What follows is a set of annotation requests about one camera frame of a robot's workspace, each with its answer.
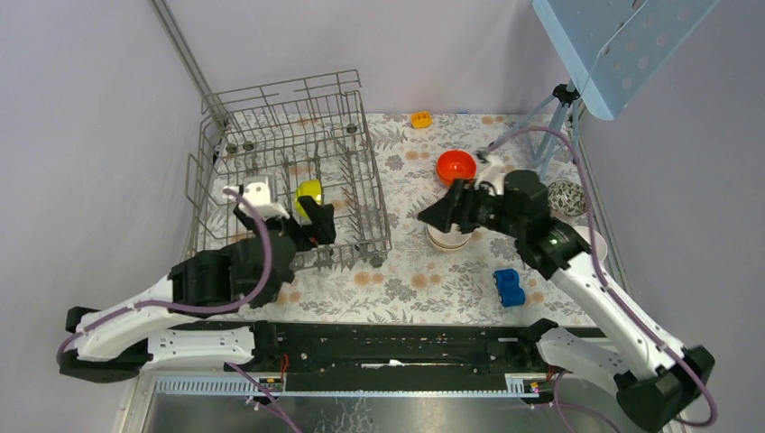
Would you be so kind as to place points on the small white ceramic bowl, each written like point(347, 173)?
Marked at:
point(595, 239)

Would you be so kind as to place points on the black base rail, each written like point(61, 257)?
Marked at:
point(393, 358)

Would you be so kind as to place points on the floral tablecloth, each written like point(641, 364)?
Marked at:
point(417, 284)

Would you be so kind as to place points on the orange plastic bowl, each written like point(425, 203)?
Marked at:
point(455, 165)

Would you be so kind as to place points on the beige floral ceramic bowl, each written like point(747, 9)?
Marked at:
point(452, 236)

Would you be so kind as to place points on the blue toy car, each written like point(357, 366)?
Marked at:
point(508, 285)

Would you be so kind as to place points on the light blue perforated stand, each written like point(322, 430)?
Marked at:
point(610, 49)

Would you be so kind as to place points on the yellow-green plastic bowl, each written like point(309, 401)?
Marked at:
point(308, 192)

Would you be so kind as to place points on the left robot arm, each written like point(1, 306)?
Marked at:
point(115, 344)

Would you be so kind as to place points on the grey wire dish rack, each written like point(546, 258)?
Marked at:
point(311, 128)

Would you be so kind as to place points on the yellow plastic toy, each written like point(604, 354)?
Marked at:
point(421, 120)

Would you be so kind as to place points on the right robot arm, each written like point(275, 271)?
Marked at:
point(652, 374)

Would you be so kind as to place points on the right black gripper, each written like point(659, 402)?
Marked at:
point(456, 207)

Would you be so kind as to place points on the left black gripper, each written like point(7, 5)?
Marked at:
point(324, 227)

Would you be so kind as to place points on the beige ribbed ceramic bowl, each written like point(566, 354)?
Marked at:
point(447, 248)

